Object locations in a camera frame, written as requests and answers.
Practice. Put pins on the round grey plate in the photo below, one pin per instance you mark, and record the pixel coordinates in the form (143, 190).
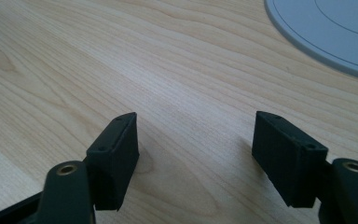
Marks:
(335, 31)

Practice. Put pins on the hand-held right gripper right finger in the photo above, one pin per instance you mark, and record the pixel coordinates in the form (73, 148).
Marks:
(287, 161)

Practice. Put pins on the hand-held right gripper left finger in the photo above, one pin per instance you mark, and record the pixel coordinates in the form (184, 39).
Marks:
(114, 161)

